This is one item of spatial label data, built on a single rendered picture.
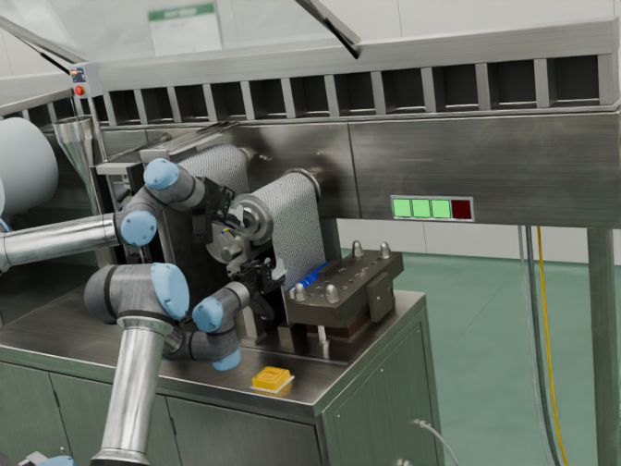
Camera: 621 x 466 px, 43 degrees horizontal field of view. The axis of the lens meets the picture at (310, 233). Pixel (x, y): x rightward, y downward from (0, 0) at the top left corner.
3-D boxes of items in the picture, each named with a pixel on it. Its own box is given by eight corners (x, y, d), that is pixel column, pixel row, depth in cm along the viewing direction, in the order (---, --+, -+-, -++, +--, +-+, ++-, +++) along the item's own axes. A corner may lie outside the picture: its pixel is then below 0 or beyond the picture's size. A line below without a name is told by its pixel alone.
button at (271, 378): (252, 387, 201) (251, 378, 200) (268, 374, 206) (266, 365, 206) (275, 391, 197) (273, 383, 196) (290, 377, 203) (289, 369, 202)
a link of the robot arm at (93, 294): (54, 309, 165) (163, 371, 207) (99, 308, 162) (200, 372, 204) (65, 258, 170) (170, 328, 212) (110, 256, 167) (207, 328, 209)
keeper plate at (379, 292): (371, 322, 224) (366, 286, 221) (386, 306, 232) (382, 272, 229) (379, 323, 223) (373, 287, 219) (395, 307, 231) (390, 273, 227)
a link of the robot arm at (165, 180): (134, 175, 191) (158, 149, 190) (164, 192, 200) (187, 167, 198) (149, 194, 186) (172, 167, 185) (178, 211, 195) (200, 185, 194)
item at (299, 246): (282, 297, 222) (271, 235, 216) (324, 265, 241) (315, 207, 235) (284, 297, 222) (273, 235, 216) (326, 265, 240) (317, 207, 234)
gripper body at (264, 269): (273, 259, 211) (248, 276, 201) (279, 288, 214) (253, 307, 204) (250, 257, 215) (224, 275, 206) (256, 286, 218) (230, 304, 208)
